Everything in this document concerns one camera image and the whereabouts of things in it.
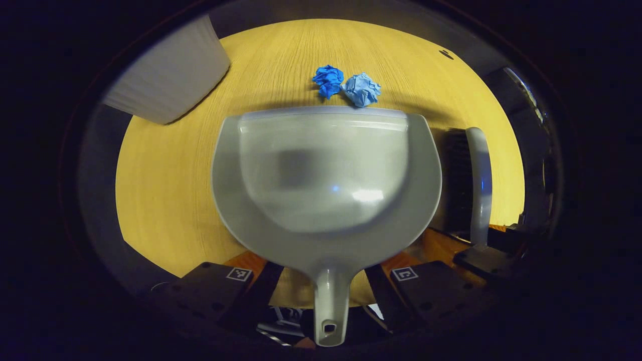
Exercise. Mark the white dustpan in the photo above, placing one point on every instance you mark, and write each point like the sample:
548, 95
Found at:
326, 170

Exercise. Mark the dark blue paper ball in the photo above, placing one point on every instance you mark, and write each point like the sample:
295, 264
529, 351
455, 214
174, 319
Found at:
328, 80

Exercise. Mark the light blue paper ball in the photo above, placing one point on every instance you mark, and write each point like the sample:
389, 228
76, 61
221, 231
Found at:
361, 90

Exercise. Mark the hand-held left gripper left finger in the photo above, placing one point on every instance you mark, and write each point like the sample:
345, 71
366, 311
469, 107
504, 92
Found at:
256, 296

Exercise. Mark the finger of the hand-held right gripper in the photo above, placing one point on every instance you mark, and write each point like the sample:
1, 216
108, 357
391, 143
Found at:
509, 235
484, 260

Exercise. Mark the grey garbage bin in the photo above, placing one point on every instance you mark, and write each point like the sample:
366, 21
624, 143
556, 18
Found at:
170, 75

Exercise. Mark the wooden desktop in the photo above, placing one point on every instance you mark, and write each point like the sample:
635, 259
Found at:
175, 175

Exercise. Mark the small white broom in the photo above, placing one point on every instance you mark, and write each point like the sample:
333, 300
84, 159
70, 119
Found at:
480, 175

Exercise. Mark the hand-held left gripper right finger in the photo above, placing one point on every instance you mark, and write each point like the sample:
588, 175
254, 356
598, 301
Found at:
378, 296

